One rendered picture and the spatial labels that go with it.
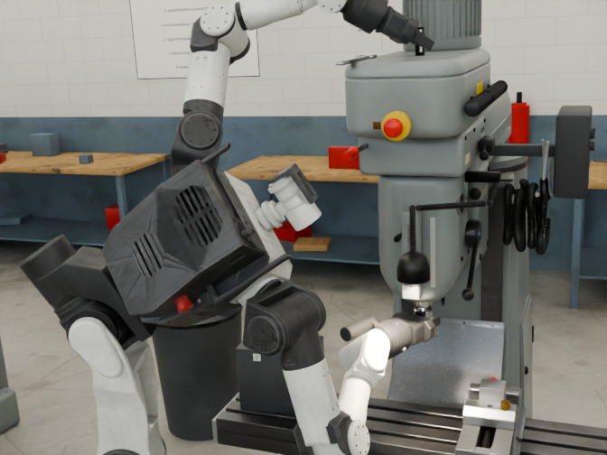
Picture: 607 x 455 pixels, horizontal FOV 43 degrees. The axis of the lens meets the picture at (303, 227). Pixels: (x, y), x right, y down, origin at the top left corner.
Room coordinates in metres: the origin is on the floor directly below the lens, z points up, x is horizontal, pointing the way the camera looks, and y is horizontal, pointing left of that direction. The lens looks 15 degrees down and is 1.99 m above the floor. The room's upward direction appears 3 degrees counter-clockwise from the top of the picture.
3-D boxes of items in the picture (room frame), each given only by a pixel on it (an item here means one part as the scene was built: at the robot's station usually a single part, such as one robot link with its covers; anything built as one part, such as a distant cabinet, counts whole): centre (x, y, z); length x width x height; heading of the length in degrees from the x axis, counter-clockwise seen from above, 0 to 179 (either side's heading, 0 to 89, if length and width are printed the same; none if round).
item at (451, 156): (1.86, -0.31, 1.68); 0.34 x 0.24 x 0.10; 158
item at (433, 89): (1.84, -0.29, 1.81); 0.47 x 0.26 x 0.16; 158
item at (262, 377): (1.99, 0.08, 1.04); 0.22 x 0.12 x 0.20; 75
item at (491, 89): (1.80, -0.44, 1.79); 0.45 x 0.04 x 0.04; 158
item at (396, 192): (1.83, -0.29, 1.47); 0.21 x 0.19 x 0.32; 68
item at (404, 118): (1.61, -0.20, 1.76); 0.06 x 0.02 x 0.06; 68
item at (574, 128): (1.98, -0.71, 1.62); 0.20 x 0.09 x 0.21; 158
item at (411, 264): (1.62, -0.24, 1.45); 0.07 x 0.07 x 0.06
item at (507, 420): (1.71, -0.43, 1.03); 0.12 x 0.06 x 0.04; 69
